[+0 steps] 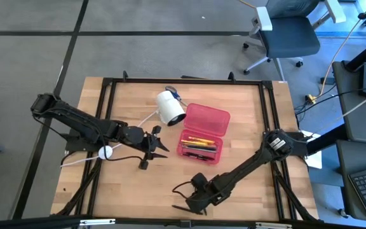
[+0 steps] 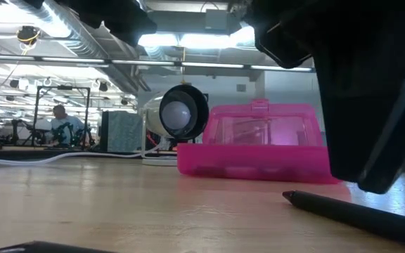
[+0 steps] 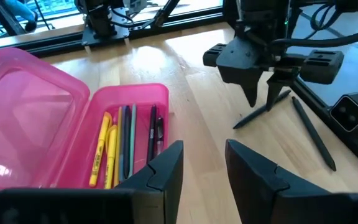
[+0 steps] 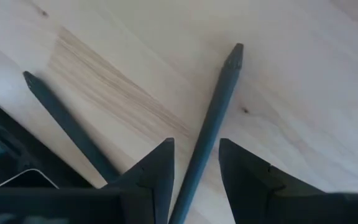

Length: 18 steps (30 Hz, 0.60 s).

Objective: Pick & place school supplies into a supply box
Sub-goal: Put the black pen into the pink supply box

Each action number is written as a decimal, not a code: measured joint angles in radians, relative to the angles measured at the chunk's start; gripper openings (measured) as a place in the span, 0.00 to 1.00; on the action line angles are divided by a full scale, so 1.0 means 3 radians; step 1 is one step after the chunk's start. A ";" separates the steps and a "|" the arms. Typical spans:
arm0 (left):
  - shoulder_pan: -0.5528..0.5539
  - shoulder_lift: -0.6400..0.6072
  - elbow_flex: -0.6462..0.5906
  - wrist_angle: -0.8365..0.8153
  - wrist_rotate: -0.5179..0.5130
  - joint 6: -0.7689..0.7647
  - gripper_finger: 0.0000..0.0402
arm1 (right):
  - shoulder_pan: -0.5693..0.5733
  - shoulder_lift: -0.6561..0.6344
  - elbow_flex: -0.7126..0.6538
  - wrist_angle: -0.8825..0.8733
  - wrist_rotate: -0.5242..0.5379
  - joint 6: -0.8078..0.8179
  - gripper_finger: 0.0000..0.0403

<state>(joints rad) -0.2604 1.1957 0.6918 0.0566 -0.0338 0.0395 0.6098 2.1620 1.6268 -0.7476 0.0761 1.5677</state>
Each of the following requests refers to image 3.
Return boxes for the yellow pencils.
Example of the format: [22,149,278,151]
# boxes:
[104,124,118,190]

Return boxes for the black pen with white print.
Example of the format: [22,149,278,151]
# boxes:
[146,104,158,165]

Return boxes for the translucent barrel pen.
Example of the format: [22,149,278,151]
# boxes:
[155,115,165,156]

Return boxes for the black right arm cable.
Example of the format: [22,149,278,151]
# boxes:
[272,23,358,49]

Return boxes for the black table-level camera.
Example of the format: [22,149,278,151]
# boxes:
[329,92,358,147]

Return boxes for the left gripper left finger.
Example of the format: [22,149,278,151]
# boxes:
[116,140,185,224]

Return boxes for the dark blue pen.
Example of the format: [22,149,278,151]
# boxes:
[119,105,132,183]

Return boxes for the pink translucent supply box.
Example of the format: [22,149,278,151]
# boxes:
[0,47,170,200]

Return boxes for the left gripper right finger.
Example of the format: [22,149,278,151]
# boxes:
[225,139,332,224]

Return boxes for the yellow highlighter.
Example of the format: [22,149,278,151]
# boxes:
[88,111,113,187]

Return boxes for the orange pencil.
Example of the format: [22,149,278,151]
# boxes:
[113,106,123,187]

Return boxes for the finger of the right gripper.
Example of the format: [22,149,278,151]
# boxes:
[266,70,300,112]
[218,65,262,108]

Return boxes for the matte black pen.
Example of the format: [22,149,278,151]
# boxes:
[291,95,337,172]
[233,89,291,130]

